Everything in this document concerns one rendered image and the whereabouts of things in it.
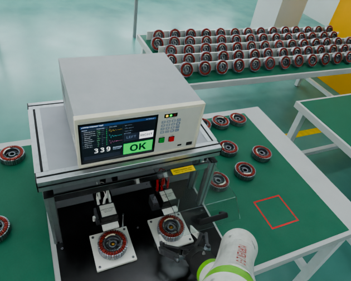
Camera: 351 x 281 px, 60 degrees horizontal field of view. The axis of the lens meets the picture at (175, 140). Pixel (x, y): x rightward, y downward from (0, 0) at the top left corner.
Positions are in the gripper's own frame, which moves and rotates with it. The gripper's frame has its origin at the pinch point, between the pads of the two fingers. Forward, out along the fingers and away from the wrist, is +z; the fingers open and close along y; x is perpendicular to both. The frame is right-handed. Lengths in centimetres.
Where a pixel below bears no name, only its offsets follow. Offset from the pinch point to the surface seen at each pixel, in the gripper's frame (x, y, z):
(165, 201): 13.0, -2.2, 3.9
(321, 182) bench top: -2, 92, 12
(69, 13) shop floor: 158, 20, 439
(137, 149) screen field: 37.4, -12.7, -1.2
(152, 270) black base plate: -9.3, -12.5, -4.3
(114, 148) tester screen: 39.2, -20.8, -2.2
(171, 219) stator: 2.4, 1.1, 7.5
